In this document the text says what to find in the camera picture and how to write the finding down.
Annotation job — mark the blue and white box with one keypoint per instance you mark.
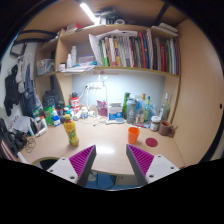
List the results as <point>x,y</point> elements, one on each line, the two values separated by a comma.
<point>115,111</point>

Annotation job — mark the white wall power strip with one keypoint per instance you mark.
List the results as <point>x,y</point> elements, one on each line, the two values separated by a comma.
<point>95,85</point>

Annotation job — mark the tall green bottle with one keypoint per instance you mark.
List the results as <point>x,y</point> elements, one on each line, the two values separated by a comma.
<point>125,103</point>

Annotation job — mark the green pouch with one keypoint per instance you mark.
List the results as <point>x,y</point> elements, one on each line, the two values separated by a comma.
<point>48,116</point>

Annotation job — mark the white bottle with orange cap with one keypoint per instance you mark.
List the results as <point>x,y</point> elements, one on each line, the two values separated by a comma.
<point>43,123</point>

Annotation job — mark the clear glass bottle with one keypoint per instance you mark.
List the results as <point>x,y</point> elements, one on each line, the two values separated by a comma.
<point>165,110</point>

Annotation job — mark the pink pouch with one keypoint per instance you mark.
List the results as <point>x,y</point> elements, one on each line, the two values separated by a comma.
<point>102,108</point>

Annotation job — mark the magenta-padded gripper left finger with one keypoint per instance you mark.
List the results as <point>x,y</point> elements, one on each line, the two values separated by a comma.
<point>66,168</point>

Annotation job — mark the grey shaker bottle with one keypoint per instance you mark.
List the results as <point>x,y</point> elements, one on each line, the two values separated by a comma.
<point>131,111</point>

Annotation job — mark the yellow-label tea drink bottle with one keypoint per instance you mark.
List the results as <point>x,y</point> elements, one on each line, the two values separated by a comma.
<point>71,131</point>

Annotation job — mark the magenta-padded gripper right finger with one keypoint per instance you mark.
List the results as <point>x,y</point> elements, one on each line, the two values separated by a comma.
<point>160,166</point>

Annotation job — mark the orange plastic cup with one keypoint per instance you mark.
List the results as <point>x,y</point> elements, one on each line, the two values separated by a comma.
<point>133,136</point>

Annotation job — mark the light blue hairbrush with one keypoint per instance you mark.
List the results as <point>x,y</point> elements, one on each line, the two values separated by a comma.
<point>115,121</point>

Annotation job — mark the ceiling light tube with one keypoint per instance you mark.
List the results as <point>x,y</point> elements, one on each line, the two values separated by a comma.
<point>88,12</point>

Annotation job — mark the red and white canister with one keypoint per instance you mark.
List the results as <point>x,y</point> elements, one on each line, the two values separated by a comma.
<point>74,102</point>

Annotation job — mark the white-lidded jar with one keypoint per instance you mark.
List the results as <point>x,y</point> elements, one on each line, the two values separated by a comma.
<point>155,124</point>

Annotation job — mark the white bottle with blue cap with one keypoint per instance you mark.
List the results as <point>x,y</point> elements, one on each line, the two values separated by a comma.
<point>56,120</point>

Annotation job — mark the gold-capped clear bottle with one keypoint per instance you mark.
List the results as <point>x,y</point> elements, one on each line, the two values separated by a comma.
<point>143,103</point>

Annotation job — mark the flat round red coaster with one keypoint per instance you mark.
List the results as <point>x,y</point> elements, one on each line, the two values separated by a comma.
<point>151,142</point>

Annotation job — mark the brown ceramic mug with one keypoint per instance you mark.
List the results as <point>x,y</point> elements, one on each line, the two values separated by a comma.
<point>164,128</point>

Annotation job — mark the wooden shelf unit with books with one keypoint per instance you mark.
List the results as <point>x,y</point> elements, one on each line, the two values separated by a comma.
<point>133,50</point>

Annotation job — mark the black box device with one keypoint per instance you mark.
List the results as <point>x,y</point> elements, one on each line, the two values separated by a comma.
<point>49,99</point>

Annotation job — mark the green glass bottle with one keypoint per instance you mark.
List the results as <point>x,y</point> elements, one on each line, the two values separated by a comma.
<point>147,110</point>

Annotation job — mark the hanging dark clothes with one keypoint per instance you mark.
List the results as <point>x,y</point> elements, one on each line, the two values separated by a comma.
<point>25,90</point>

